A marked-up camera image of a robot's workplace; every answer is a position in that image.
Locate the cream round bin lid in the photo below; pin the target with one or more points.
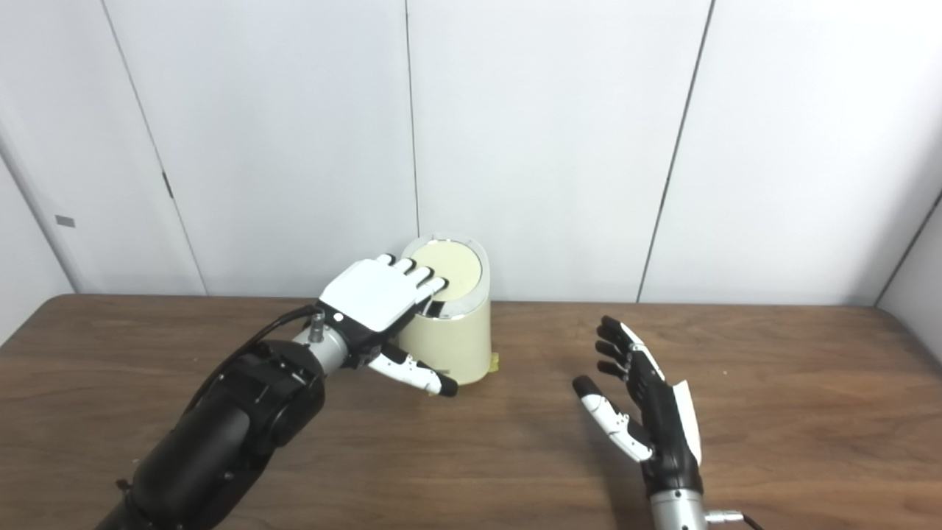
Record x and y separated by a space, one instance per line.
460 265

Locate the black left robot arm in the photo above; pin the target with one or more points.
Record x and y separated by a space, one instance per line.
221 442

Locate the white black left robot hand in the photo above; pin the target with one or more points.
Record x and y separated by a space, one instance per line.
368 294

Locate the grey wall label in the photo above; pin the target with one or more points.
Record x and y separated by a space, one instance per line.
65 221

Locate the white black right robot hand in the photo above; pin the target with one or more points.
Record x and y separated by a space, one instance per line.
662 427

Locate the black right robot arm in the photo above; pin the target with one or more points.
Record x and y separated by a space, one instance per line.
677 511

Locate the cream-colored bin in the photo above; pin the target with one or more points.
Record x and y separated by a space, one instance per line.
456 342

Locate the black wall panel hinge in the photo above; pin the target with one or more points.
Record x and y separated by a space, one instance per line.
168 185

